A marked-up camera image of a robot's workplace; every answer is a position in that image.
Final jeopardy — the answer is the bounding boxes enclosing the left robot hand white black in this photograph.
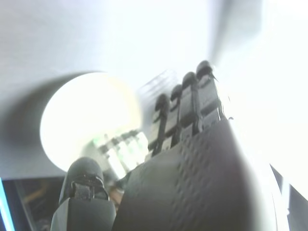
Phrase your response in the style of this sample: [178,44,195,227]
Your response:
[50,60,280,231]

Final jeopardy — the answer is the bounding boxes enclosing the blue light strip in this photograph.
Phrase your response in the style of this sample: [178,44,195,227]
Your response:
[0,178,14,231]

